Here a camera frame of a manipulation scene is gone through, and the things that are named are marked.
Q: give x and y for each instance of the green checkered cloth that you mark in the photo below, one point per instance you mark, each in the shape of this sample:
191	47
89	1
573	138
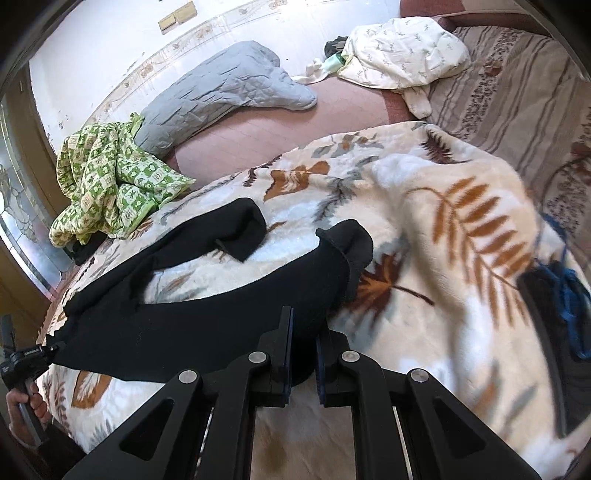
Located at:
112	183

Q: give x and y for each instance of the black and blue bag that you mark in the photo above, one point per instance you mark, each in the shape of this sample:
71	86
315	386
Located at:
559	305

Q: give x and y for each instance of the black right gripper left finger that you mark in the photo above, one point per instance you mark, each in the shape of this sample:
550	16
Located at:
199	426

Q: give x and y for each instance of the white floral quilt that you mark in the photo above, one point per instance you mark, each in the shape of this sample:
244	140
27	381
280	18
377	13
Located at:
404	55

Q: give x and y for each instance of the green bottle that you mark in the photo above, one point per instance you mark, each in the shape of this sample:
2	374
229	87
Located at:
332	64

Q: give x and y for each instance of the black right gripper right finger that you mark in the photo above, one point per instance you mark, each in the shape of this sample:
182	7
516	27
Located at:
409	426

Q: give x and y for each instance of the pink bed sheet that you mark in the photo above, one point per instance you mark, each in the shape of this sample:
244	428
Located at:
249	137

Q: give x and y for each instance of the wooden glass door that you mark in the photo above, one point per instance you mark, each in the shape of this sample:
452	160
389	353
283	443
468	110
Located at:
32	269

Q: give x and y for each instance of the black pants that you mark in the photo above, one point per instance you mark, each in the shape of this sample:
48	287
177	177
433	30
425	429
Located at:
108	330

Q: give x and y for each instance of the striped brown floral blanket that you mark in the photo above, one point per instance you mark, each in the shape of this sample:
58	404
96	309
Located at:
522	99

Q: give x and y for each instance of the leaf pattern fleece blanket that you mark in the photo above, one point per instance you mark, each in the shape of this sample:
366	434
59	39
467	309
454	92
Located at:
453	228

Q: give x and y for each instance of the grey quilted pillow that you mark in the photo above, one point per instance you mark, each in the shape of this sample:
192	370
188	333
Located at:
246	74

